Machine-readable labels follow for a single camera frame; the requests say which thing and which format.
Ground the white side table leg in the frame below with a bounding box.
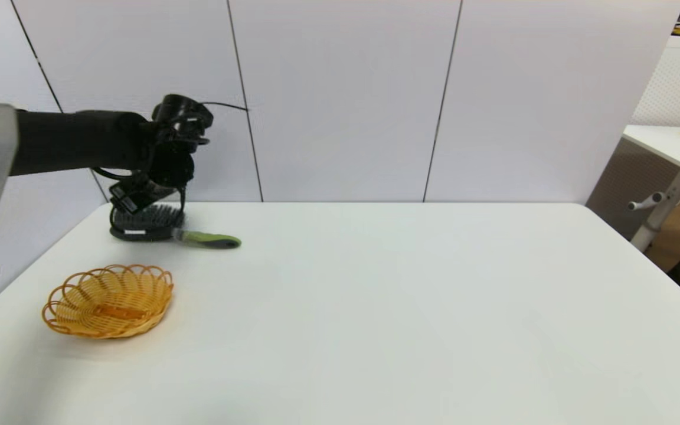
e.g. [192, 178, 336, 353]
[630, 171, 680, 253]

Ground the orange woven plastic basket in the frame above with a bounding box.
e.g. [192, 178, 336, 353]
[42, 264, 174, 339]

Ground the green-handled black bristle brush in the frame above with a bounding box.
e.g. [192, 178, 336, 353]
[110, 204, 242, 249]

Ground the white table crank handle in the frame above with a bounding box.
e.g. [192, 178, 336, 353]
[628, 192, 666, 212]

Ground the white side table top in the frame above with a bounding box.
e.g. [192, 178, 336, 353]
[622, 125, 680, 189]

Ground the white perforated partition panel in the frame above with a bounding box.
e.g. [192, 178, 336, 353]
[585, 37, 680, 243]

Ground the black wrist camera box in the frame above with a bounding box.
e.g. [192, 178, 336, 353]
[109, 183, 146, 214]

